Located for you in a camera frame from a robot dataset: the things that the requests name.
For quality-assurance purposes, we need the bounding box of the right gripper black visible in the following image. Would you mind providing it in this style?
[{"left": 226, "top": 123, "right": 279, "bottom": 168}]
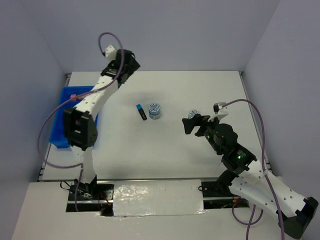
[{"left": 182, "top": 113, "right": 223, "bottom": 155}]

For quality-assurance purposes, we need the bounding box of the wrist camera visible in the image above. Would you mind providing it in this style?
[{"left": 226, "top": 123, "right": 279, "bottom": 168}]
[
  {"left": 103, "top": 45, "right": 118, "bottom": 61},
  {"left": 207, "top": 102, "right": 229, "bottom": 122}
]

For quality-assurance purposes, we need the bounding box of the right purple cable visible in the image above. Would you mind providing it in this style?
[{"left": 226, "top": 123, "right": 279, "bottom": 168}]
[{"left": 221, "top": 99, "right": 287, "bottom": 240}]

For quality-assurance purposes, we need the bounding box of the blue cap black highlighter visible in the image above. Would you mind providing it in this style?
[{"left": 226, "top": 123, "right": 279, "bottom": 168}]
[{"left": 136, "top": 104, "right": 147, "bottom": 121}]

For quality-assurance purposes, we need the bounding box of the silver foil plate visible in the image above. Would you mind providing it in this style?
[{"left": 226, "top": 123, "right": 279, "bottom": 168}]
[{"left": 113, "top": 179, "right": 205, "bottom": 217}]

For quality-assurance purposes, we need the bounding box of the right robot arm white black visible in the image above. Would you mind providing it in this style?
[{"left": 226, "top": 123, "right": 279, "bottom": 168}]
[{"left": 182, "top": 114, "right": 319, "bottom": 240}]

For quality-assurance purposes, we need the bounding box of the pink cap pencil tube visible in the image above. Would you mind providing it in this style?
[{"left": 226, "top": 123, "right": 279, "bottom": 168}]
[{"left": 69, "top": 94, "right": 80, "bottom": 101}]

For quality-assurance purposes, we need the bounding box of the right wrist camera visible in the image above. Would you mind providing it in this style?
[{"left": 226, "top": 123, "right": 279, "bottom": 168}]
[{"left": 207, "top": 102, "right": 229, "bottom": 122}]

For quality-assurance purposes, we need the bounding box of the purple cable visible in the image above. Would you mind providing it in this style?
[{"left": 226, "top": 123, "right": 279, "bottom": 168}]
[
  {"left": 221, "top": 99, "right": 287, "bottom": 240},
  {"left": 36, "top": 32, "right": 126, "bottom": 212}
]

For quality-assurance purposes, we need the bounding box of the blue paint jar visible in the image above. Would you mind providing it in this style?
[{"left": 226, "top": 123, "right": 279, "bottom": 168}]
[
  {"left": 188, "top": 109, "right": 200, "bottom": 119},
  {"left": 148, "top": 102, "right": 161, "bottom": 120}
]

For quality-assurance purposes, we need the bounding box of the blue compartment bin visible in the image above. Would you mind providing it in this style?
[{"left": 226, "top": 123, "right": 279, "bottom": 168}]
[{"left": 49, "top": 85, "right": 94, "bottom": 149}]

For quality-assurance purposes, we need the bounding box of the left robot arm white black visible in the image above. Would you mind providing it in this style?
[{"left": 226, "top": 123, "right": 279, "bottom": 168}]
[{"left": 63, "top": 45, "right": 140, "bottom": 200}]

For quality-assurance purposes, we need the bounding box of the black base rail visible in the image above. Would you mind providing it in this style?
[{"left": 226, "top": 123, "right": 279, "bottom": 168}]
[{"left": 59, "top": 180, "right": 249, "bottom": 217}]

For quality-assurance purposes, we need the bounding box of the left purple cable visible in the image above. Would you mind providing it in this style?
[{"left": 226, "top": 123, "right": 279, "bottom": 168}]
[{"left": 36, "top": 32, "right": 126, "bottom": 212}]

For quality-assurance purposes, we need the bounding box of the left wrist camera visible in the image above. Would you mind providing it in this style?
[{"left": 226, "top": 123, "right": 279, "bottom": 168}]
[{"left": 103, "top": 45, "right": 118, "bottom": 61}]

